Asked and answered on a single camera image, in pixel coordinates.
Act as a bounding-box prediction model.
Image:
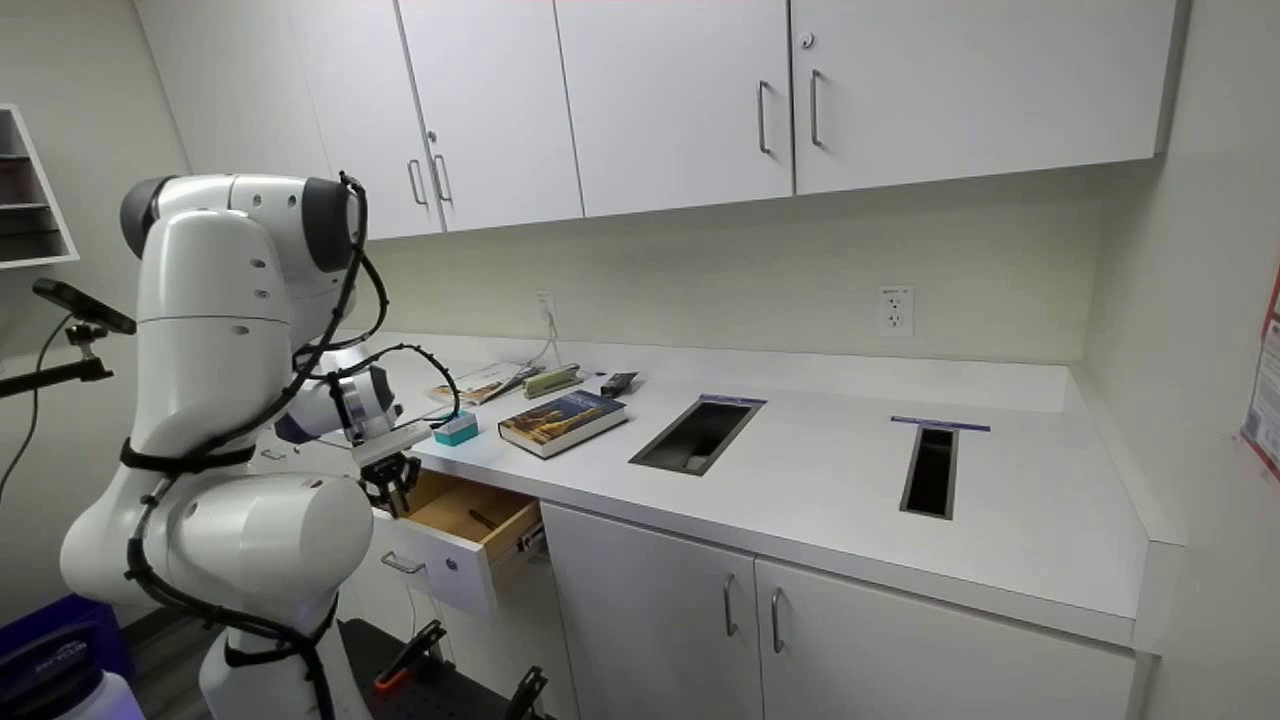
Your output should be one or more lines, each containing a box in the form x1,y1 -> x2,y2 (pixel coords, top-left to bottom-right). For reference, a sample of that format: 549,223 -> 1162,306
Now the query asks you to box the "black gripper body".
354,449 -> 423,499

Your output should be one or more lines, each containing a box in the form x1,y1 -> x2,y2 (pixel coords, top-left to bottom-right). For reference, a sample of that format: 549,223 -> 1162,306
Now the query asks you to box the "wooden drawer with white front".
359,468 -> 549,619

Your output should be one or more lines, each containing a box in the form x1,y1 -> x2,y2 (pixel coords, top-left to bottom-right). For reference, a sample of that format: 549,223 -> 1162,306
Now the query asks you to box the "white drawer base cabinet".
330,526 -> 581,720

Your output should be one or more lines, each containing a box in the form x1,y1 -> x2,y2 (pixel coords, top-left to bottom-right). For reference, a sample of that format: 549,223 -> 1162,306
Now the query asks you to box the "small teal box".
432,408 -> 485,452

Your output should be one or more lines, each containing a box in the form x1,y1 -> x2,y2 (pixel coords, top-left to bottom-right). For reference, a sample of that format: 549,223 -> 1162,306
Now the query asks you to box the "stack of papers and pens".
432,360 -> 550,411

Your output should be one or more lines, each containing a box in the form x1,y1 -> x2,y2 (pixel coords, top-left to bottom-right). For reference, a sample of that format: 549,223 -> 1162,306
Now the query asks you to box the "red and black clamp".
369,618 -> 453,699

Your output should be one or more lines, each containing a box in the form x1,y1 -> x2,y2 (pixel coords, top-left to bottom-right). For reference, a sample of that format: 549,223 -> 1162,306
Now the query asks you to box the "hardcover book with dark cover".
490,390 -> 633,463

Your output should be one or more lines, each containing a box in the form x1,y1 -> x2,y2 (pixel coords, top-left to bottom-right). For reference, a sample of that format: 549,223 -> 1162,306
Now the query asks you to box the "flat grey-green item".
520,360 -> 587,404

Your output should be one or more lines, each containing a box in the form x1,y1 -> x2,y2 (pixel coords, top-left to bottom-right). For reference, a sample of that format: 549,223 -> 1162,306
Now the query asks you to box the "black platform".
337,618 -> 540,720

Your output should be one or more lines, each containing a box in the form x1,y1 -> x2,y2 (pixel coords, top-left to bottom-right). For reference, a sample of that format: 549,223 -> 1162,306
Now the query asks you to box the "white lower cabinet door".
540,499 -> 769,720
753,558 -> 1144,720

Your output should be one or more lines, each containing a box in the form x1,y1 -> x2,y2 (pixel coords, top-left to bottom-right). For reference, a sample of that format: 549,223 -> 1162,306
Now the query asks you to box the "square steel countertop opening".
624,391 -> 769,479

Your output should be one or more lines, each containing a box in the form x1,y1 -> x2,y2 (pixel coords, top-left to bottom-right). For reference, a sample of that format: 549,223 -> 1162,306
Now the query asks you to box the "blue bin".
0,592 -> 134,683

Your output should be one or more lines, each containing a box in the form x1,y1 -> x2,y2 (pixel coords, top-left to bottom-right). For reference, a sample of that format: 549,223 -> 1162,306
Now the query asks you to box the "dark and white container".
0,630 -> 148,720

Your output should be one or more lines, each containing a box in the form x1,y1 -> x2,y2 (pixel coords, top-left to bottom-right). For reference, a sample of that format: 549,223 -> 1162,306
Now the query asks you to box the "narrow countertop slot opening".
895,426 -> 960,526

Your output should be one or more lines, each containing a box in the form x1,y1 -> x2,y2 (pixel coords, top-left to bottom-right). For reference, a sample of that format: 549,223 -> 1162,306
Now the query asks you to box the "blue strip label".
887,411 -> 994,438

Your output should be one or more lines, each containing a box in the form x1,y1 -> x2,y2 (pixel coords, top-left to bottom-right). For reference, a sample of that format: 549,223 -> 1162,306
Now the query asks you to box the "widest white upper cabinet door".
783,0 -> 1183,201

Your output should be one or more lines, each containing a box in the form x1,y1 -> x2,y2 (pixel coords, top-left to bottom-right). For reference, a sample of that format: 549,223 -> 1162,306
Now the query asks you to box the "thin white cable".
535,294 -> 565,373

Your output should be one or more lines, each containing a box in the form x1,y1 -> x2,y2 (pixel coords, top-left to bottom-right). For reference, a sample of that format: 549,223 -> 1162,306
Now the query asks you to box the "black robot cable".
285,170 -> 464,434

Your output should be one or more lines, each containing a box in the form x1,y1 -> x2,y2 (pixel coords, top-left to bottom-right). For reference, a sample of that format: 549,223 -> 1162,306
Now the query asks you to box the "black camera on stand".
0,271 -> 144,404

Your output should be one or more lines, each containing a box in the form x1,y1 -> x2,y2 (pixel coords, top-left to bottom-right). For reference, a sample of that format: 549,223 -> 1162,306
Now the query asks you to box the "white wall shelf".
0,102 -> 84,275

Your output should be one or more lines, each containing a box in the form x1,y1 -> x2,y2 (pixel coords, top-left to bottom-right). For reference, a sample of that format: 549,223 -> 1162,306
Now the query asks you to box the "white wall outlet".
870,280 -> 921,339

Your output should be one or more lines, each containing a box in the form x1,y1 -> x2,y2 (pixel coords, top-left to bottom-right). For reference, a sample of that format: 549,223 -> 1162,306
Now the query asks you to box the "red-bordered wall poster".
1232,256 -> 1280,489

